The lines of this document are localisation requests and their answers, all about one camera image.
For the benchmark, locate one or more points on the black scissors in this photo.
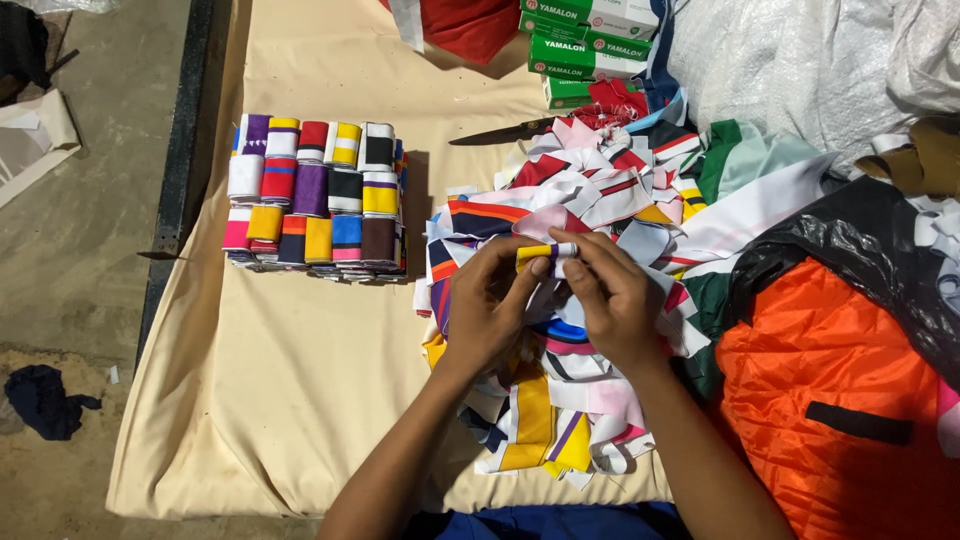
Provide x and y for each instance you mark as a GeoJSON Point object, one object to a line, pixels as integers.
{"type": "Point", "coordinates": [502, 133]}

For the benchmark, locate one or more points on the black metal table frame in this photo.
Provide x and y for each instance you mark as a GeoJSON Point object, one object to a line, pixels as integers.
{"type": "Point", "coordinates": [176, 165]}

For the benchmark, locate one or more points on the stack of green white boxes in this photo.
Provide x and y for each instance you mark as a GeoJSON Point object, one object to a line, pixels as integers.
{"type": "Point", "coordinates": [589, 45]}

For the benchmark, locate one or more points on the person's blue clothing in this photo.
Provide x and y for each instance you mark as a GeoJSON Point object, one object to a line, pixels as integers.
{"type": "Point", "coordinates": [555, 521]}

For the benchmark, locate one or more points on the person's right hand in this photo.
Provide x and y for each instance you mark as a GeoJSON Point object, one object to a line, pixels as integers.
{"type": "Point", "coordinates": [611, 307]}

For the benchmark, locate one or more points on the person's left hand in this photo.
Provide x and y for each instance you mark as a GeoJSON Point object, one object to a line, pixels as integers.
{"type": "Point", "coordinates": [484, 307]}

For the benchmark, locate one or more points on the orange quilted fabric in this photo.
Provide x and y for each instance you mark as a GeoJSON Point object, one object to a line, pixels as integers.
{"type": "Point", "coordinates": [832, 420]}

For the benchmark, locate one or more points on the heap of loose fabric strips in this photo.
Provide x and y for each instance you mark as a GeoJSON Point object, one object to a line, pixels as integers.
{"type": "Point", "coordinates": [592, 300]}

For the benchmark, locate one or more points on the stack of folded striped strips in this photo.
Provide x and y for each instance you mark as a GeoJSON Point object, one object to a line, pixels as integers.
{"type": "Point", "coordinates": [315, 199]}

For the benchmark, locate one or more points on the yellow purple white fabric strip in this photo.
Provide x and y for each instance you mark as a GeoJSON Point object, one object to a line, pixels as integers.
{"type": "Point", "coordinates": [547, 255]}

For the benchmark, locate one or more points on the dark bundle on floor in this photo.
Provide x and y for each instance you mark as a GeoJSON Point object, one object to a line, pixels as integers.
{"type": "Point", "coordinates": [26, 45]}

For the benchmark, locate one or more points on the beige table cloth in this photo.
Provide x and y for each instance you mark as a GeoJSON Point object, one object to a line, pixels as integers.
{"type": "Point", "coordinates": [300, 360]}

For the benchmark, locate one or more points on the brown fabric piece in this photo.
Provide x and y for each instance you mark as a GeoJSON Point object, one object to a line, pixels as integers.
{"type": "Point", "coordinates": [919, 154]}

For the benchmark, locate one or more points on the dark blue rag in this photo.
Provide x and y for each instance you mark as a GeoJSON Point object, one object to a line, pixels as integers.
{"type": "Point", "coordinates": [45, 401]}

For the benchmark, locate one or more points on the white cardboard piece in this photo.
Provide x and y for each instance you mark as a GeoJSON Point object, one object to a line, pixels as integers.
{"type": "Point", "coordinates": [30, 142]}

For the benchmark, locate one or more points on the black plastic bag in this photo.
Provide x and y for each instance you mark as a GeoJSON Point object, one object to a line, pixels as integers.
{"type": "Point", "coordinates": [855, 247]}

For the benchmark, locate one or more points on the red cloth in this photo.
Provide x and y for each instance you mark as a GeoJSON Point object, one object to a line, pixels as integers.
{"type": "Point", "coordinates": [465, 26]}

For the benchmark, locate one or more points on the white woven sack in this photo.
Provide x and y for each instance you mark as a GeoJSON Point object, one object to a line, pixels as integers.
{"type": "Point", "coordinates": [810, 67]}

